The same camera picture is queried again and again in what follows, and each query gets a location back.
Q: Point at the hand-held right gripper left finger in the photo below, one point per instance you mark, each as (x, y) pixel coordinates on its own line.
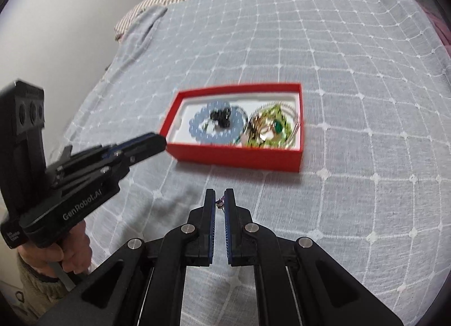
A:
(212, 227)

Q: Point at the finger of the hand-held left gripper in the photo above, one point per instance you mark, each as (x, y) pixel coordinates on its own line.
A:
(148, 148)
(116, 146)

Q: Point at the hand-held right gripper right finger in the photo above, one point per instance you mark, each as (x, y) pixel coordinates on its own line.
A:
(227, 230)

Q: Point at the small beaded charm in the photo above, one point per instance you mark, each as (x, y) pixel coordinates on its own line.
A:
(220, 202)

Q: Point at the red jewelry box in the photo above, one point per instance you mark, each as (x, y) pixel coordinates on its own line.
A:
(232, 162)

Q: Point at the green leaf jewelry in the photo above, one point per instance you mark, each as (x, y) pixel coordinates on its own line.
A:
(271, 112)

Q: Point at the person's left forearm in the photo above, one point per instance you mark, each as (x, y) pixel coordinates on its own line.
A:
(38, 290)

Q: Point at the black jewelry piece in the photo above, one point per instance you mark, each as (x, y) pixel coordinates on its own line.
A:
(220, 118)

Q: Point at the person's left hand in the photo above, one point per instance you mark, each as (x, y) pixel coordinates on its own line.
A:
(74, 252)

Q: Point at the blue-grey checked blanket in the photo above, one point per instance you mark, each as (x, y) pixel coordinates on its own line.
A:
(317, 206)

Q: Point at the pink blanket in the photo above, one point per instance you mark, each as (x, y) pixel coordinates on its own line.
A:
(440, 26)

